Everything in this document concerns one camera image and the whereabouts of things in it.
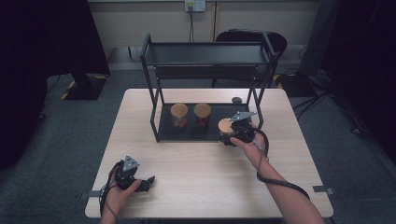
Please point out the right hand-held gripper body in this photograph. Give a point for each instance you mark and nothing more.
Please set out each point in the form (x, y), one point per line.
(244, 129)

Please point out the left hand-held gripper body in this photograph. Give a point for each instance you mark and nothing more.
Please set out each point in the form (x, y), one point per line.
(127, 177)

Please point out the black metal two-tier rack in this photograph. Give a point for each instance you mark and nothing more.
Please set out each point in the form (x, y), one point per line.
(202, 56)

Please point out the person's left hand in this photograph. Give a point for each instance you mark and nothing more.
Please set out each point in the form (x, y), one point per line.
(116, 199)

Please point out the person's right hand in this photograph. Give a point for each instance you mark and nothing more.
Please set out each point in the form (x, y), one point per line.
(257, 152)

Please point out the small dark oval object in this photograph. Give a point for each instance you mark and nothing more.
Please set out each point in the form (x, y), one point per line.
(237, 100)

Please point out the red jar contents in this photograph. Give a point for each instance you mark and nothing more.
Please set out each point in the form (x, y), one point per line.
(202, 122)

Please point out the pile of brown round balls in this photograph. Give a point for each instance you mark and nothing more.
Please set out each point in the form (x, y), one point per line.
(179, 122)

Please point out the black box yellow stripes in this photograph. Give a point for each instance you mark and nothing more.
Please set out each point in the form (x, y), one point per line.
(295, 84)

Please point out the black stand base yellow stripes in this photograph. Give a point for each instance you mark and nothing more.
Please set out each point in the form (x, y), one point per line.
(85, 87)

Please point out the grey stand column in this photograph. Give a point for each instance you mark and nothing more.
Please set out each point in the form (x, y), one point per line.
(316, 37)

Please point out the black curtain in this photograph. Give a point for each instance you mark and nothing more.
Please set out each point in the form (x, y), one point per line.
(367, 62)
(37, 62)

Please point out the grey metal table bracket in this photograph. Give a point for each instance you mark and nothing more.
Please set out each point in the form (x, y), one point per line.
(91, 194)
(322, 189)

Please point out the white wall socket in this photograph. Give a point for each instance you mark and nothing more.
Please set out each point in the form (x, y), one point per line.
(195, 5)

